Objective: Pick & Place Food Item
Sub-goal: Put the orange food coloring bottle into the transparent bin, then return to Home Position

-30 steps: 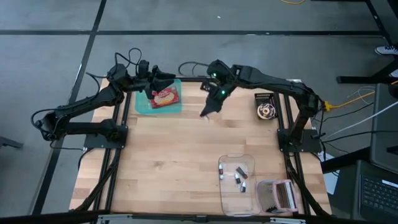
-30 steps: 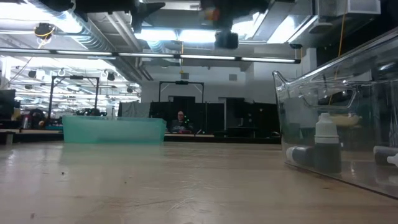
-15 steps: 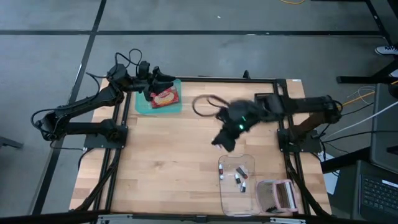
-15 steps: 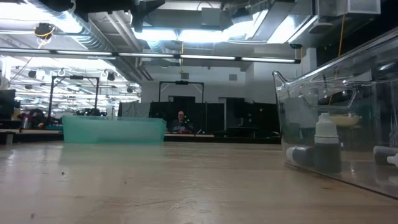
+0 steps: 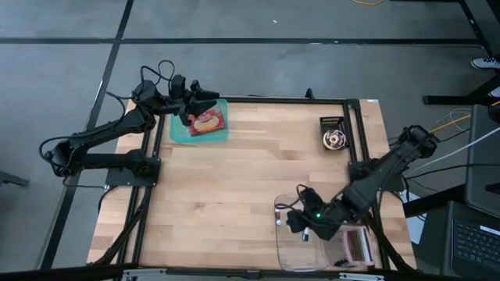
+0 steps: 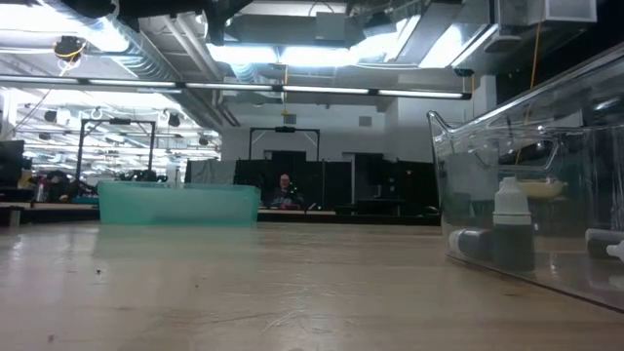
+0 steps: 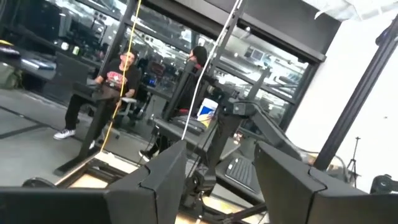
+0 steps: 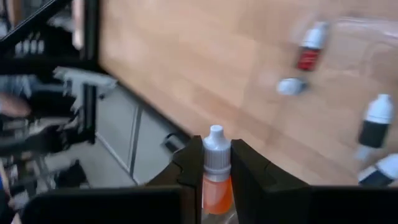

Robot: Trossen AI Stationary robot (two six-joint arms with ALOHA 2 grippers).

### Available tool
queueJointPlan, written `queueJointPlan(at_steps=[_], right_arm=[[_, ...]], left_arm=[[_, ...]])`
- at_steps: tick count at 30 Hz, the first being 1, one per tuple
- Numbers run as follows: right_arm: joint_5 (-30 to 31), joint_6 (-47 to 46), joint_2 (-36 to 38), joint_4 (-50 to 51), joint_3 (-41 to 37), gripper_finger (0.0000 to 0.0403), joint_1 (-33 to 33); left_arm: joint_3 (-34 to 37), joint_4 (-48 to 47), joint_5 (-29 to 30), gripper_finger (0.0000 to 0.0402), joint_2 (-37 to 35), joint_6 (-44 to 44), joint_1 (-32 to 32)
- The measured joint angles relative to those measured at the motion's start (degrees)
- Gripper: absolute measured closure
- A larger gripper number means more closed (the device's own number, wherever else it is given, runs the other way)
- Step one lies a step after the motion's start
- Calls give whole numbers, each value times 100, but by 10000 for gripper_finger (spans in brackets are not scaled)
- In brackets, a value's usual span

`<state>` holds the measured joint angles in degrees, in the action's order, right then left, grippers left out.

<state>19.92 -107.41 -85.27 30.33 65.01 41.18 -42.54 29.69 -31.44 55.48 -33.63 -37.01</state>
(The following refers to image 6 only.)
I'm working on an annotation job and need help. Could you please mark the clear plastic bin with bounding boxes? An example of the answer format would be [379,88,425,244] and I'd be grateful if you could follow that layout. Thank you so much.
[426,41,624,313]

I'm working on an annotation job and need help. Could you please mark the grey cloth cover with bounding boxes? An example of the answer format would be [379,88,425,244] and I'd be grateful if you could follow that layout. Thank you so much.
[184,159,238,185]

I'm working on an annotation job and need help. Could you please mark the person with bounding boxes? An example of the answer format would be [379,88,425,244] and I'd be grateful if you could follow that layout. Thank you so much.
[269,173,306,210]

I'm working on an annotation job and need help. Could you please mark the yellow hanging cable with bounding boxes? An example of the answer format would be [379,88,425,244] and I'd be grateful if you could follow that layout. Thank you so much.
[515,0,546,165]

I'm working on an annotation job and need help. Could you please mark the long hanging light bar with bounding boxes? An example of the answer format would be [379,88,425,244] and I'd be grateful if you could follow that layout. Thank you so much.
[0,75,473,101]

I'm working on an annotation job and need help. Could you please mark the black partition panels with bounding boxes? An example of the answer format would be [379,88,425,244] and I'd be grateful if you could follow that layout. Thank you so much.
[233,150,440,215]

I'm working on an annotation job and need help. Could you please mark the wooden background table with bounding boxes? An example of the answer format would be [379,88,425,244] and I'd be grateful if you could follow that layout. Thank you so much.
[0,201,101,226]

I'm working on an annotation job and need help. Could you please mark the silver corrugated air duct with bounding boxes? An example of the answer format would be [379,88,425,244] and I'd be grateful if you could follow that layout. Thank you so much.
[43,0,230,131]

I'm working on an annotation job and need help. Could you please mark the small green dropper bottle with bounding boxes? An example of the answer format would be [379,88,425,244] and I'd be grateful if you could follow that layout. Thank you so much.
[490,175,536,273]
[448,227,493,262]

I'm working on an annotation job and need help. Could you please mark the purple label dropper bottle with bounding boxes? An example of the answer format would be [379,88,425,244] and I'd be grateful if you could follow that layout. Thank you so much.
[584,227,624,260]

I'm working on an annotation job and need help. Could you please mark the black monitor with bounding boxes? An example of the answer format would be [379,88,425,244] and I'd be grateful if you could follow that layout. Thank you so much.
[0,139,25,189]

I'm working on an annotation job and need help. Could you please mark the green translucent plastic bin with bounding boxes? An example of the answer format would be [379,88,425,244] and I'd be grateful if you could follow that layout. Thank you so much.
[97,180,262,228]

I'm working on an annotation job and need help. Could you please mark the black round ceiling fixture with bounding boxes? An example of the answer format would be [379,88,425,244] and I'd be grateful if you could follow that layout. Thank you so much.
[52,34,89,62]

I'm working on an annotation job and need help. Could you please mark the black camera gantry frame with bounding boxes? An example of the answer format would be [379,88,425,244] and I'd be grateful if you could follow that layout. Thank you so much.
[75,117,157,184]
[248,126,322,162]

